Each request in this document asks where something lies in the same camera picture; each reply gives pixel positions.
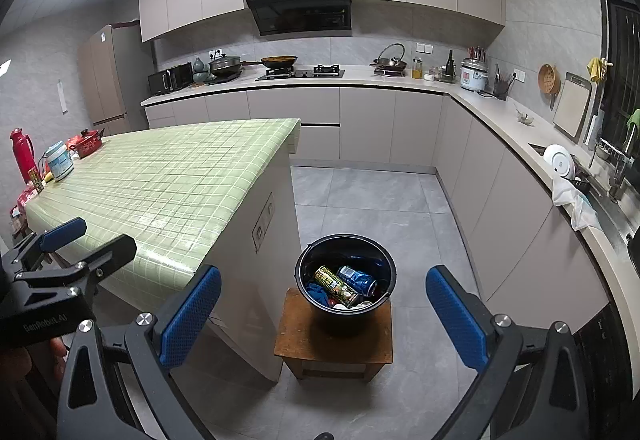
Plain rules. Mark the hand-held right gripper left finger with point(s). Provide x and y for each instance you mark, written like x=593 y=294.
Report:
x=192 y=315

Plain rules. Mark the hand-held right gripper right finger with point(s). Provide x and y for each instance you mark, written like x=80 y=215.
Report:
x=457 y=317

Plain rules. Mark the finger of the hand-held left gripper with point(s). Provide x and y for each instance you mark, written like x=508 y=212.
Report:
x=110 y=252
x=62 y=232

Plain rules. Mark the blue soda can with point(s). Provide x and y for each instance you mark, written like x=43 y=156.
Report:
x=357 y=279

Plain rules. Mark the black bucket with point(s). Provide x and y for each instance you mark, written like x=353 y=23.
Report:
x=345 y=320

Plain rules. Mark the blue cloth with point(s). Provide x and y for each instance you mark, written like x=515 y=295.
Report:
x=317 y=292

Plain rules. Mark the gold drink can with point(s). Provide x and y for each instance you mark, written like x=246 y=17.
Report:
x=332 y=282

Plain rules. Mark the person's left hand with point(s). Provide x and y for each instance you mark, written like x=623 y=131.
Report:
x=25 y=367

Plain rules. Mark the red and white packet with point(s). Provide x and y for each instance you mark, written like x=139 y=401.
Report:
x=29 y=201

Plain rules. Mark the beige table base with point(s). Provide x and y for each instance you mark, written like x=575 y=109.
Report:
x=250 y=310

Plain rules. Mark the small yellow object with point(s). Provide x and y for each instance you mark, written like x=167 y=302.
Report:
x=48 y=176

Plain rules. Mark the yellow and red box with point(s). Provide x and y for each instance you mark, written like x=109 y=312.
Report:
x=35 y=180

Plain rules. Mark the white and blue jar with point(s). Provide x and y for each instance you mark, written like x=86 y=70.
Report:
x=59 y=162

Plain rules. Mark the red thermos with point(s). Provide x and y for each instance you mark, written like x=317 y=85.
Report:
x=22 y=155

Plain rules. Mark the red cooking pot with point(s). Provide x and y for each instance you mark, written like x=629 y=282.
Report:
x=86 y=145

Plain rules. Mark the green plaid tablecloth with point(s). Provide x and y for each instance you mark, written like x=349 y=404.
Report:
x=175 y=170

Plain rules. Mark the wooden stool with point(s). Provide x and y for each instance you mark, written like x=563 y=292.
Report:
x=330 y=350

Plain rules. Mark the white paper sheet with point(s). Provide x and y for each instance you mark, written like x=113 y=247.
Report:
x=62 y=96

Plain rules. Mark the brown refrigerator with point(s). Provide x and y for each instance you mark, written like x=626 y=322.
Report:
x=110 y=80

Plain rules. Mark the black built-in appliance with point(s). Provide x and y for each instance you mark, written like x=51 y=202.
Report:
x=610 y=370

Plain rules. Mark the white rag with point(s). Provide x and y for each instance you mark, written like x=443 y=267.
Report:
x=575 y=205

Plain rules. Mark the ceiling light panel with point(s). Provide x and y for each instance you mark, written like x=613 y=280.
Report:
x=5 y=67

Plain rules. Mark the person's black shoe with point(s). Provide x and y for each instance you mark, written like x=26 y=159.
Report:
x=322 y=436

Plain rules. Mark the black microwave oven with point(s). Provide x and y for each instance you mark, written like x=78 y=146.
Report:
x=167 y=80

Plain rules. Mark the white plate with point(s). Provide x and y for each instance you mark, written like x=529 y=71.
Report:
x=559 y=162

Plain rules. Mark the green ceramic teapot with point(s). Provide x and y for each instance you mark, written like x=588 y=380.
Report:
x=200 y=76

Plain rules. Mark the kitchen counter with base cabinets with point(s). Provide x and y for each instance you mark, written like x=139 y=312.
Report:
x=390 y=130

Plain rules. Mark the black induction cooker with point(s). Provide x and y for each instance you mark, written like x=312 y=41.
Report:
x=225 y=79

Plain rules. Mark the green ceramic vase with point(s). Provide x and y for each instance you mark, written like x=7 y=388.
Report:
x=199 y=65

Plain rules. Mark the small steel dish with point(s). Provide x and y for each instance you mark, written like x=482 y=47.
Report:
x=525 y=118

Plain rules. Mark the steel faucet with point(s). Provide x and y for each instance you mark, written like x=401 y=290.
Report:
x=620 y=170

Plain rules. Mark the grey lidded pan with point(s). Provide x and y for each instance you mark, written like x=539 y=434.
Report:
x=225 y=65

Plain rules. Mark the black utensil holder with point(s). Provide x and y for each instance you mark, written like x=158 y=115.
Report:
x=501 y=90

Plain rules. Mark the white rice cooker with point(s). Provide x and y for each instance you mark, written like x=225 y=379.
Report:
x=472 y=77

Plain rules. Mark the pale cutting board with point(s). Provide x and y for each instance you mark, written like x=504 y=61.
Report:
x=572 y=105

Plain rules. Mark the small white container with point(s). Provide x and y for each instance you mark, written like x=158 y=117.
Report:
x=429 y=76

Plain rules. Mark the dark glass bottle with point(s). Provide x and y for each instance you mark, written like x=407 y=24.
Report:
x=450 y=67

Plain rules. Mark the yellow oil bottle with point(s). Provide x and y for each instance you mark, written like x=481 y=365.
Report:
x=417 y=70

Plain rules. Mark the bamboo strainer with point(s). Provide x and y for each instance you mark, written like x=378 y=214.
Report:
x=548 y=79

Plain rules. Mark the black frying pan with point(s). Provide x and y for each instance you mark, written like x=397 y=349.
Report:
x=280 y=61

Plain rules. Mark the black gas stove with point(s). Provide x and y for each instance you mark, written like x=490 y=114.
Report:
x=300 y=72

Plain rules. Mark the green cloth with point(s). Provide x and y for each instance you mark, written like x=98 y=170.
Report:
x=634 y=119

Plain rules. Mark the yellow hanging cloth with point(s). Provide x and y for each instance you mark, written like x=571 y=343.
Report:
x=596 y=70

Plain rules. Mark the black range hood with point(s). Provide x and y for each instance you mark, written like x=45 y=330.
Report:
x=300 y=10

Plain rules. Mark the dark window with grille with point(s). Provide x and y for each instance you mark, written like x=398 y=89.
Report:
x=622 y=45

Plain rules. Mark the white wall socket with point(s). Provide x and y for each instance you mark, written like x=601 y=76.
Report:
x=215 y=54
x=423 y=48
x=518 y=75

